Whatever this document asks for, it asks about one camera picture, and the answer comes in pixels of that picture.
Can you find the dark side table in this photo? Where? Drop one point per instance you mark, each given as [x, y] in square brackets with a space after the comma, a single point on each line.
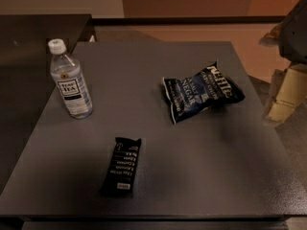
[25, 81]

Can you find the black snack bar wrapper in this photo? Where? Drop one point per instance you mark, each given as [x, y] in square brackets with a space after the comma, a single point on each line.
[122, 167]

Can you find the clear plastic tea bottle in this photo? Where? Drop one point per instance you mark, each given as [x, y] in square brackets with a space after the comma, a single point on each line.
[67, 74]

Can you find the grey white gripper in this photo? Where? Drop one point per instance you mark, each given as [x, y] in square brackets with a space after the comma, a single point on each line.
[295, 38]

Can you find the blue kettle chip bag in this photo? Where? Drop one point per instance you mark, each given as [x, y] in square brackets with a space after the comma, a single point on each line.
[209, 87]

